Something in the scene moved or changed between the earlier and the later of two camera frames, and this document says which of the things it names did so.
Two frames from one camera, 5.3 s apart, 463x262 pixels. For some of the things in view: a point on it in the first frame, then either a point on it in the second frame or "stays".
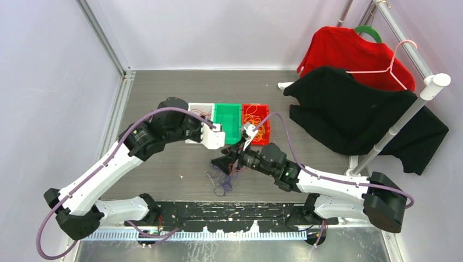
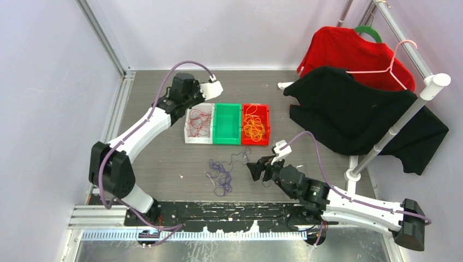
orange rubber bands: x=255 y=120 stays
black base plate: x=279 y=216 stays
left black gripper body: x=191 y=127 → x=195 y=97
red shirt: x=367 y=61 stays
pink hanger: x=390 y=70 stays
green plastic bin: x=229 y=116 stays
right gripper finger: x=223 y=162 → x=256 y=169
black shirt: x=338 y=111 stays
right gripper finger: x=230 y=150 → x=266 y=159
